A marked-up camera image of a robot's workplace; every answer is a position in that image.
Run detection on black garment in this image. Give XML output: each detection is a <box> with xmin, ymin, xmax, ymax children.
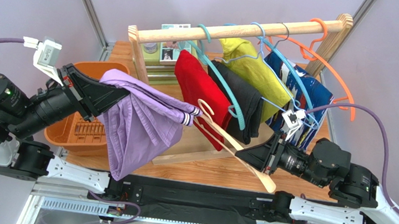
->
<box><xmin>212</xmin><ymin>60</ymin><xmax>264</xmax><ymax>145</ymax></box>

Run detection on purple trousers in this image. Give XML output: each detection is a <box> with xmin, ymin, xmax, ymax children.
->
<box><xmin>98</xmin><ymin>69</ymin><xmax>202</xmax><ymax>181</ymax></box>

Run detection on orange plastic hanger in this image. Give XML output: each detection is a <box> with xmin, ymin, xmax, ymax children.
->
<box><xmin>275</xmin><ymin>18</ymin><xmax>355</xmax><ymax>104</ymax></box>

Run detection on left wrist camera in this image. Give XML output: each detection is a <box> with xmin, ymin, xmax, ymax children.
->
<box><xmin>23</xmin><ymin>36</ymin><xmax>63</xmax><ymax>86</ymax></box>

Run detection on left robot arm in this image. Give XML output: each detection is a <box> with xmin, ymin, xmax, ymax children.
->
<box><xmin>0</xmin><ymin>64</ymin><xmax>129</xmax><ymax>194</ymax></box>

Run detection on blue patterned garment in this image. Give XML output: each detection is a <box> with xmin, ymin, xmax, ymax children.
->
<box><xmin>265</xmin><ymin>52</ymin><xmax>334</xmax><ymax>150</ymax></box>

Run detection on blue plastic hanger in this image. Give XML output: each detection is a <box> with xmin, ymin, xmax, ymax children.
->
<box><xmin>257</xmin><ymin>36</ymin><xmax>313</xmax><ymax>109</ymax></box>

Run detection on green box with jar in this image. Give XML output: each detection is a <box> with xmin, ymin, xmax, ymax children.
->
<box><xmin>142</xmin><ymin>41</ymin><xmax>196</xmax><ymax>85</ymax></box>

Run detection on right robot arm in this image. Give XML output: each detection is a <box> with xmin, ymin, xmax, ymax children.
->
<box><xmin>235</xmin><ymin>133</ymin><xmax>399</xmax><ymax>224</ymax></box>

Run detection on teal plastic hanger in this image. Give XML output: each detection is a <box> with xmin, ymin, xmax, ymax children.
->
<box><xmin>186</xmin><ymin>39</ymin><xmax>246</xmax><ymax>130</ymax></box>

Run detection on yellow-green garment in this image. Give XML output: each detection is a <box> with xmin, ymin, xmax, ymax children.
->
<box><xmin>219</xmin><ymin>38</ymin><xmax>291</xmax><ymax>123</ymax></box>

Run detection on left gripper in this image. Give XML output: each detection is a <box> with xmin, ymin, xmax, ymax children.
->
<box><xmin>8</xmin><ymin>58</ymin><xmax>136</xmax><ymax>151</ymax></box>

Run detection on wooden clothes rack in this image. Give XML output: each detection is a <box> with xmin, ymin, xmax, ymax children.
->
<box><xmin>114</xmin><ymin>0</ymin><xmax>355</xmax><ymax>184</ymax></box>

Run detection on red garment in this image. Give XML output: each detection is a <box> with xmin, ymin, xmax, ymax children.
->
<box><xmin>166</xmin><ymin>49</ymin><xmax>239</xmax><ymax>152</ymax></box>

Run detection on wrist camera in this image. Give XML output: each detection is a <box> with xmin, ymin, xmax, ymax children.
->
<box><xmin>281</xmin><ymin>109</ymin><xmax>306</xmax><ymax>141</ymax></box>
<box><xmin>23</xmin><ymin>36</ymin><xmax>63</xmax><ymax>86</ymax></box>

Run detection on orange plastic basket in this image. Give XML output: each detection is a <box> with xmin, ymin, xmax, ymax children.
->
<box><xmin>44</xmin><ymin>61</ymin><xmax>130</xmax><ymax>156</ymax></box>

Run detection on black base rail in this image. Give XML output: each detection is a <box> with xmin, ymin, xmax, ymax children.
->
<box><xmin>84</xmin><ymin>167</ymin><xmax>311</xmax><ymax>224</ymax></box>

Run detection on light blue wire hanger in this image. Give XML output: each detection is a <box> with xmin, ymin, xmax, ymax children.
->
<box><xmin>219</xmin><ymin>22</ymin><xmax>321</xmax><ymax>130</ymax></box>

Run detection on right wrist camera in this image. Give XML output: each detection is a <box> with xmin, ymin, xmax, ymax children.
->
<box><xmin>281</xmin><ymin>109</ymin><xmax>306</xmax><ymax>141</ymax></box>

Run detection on black wire hanger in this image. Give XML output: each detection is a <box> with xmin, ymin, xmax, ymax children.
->
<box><xmin>272</xmin><ymin>21</ymin><xmax>292</xmax><ymax>51</ymax></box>

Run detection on beige wooden hanger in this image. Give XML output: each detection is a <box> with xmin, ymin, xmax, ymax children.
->
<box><xmin>194</xmin><ymin>99</ymin><xmax>276</xmax><ymax>193</ymax></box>

